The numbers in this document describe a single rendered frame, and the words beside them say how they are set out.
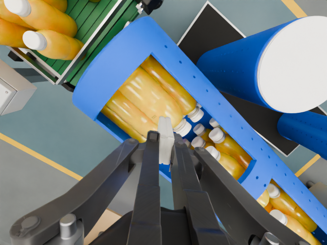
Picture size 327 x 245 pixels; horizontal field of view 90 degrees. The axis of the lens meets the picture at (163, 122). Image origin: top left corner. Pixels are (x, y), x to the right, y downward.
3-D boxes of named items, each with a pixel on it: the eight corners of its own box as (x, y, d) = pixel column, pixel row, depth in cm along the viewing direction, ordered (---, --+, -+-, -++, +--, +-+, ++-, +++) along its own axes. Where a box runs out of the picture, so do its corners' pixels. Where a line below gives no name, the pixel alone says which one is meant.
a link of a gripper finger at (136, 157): (155, 167, 15) (121, 163, 14) (156, 142, 19) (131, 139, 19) (158, 152, 14) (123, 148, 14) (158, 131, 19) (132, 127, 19)
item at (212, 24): (276, 150, 175) (287, 157, 161) (164, 61, 145) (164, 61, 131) (316, 112, 163) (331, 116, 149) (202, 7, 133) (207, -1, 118)
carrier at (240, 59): (223, 90, 139) (235, 54, 130) (318, 121, 56) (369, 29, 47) (190, 82, 136) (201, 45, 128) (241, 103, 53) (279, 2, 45)
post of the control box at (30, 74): (104, 75, 147) (3, 86, 52) (100, 71, 146) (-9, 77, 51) (106, 71, 146) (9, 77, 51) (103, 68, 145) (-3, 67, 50)
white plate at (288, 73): (321, 121, 54) (318, 120, 56) (372, 30, 46) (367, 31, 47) (244, 103, 52) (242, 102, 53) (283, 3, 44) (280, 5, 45)
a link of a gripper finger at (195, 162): (174, 154, 14) (208, 158, 14) (171, 132, 19) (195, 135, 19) (171, 168, 15) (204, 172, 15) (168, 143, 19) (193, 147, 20)
